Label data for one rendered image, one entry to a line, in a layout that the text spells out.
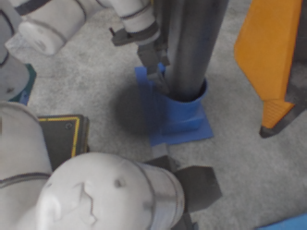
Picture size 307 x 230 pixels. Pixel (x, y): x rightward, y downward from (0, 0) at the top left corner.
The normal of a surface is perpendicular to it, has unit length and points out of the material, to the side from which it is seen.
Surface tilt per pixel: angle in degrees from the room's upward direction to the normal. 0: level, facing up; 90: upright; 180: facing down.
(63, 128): 0
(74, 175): 21
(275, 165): 0
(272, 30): 90
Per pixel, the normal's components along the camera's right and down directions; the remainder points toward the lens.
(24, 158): 0.59, -0.68
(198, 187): -0.34, -0.35
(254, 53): -0.55, 0.68
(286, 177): 0.03, -0.56
